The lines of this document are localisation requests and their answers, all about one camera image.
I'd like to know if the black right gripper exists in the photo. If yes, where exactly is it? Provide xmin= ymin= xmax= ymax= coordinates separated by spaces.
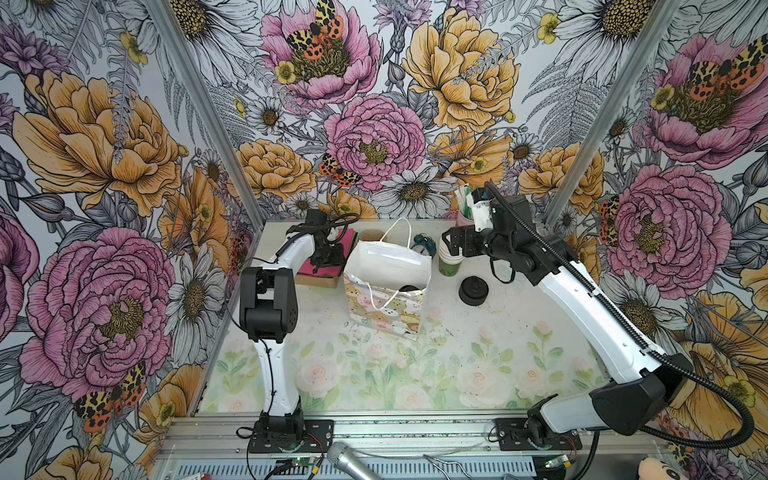
xmin=443 ymin=224 xmax=515 ymax=261

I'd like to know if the cartoon animal gift bag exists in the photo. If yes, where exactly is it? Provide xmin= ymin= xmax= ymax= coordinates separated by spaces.
xmin=343 ymin=217 xmax=432 ymax=338

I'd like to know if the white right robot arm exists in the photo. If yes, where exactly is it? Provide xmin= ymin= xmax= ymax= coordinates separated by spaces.
xmin=442 ymin=182 xmax=755 ymax=450

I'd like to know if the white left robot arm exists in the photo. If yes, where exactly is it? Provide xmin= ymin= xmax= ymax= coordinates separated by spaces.
xmin=235 ymin=209 xmax=360 ymax=453

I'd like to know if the pink straw holder cup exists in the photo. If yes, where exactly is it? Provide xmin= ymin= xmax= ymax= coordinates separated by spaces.
xmin=456 ymin=212 xmax=474 ymax=227

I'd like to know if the stack of pulp cup carriers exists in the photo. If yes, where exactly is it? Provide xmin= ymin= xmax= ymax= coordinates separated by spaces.
xmin=358 ymin=229 xmax=386 ymax=242

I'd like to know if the stack of black lids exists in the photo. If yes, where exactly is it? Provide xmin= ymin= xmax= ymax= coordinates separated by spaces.
xmin=458 ymin=276 xmax=489 ymax=307

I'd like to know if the stack of green paper cups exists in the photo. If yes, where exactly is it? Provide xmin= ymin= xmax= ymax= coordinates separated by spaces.
xmin=438 ymin=239 xmax=465 ymax=277

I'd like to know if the wrapped straws bundle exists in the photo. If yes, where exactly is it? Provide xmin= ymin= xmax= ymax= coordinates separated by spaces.
xmin=454 ymin=185 xmax=474 ymax=217

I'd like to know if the teal alarm clock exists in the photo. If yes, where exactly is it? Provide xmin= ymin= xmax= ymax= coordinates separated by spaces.
xmin=411 ymin=233 xmax=437 ymax=258

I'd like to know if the silver microphone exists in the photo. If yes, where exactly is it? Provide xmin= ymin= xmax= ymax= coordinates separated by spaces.
xmin=327 ymin=441 xmax=381 ymax=480

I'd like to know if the pink plush toy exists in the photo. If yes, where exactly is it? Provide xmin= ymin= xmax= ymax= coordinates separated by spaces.
xmin=637 ymin=457 xmax=688 ymax=480

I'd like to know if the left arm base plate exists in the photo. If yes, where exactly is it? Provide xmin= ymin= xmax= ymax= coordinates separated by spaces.
xmin=247 ymin=416 xmax=335 ymax=454

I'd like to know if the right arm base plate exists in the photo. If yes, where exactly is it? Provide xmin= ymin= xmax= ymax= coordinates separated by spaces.
xmin=488 ymin=417 xmax=582 ymax=451

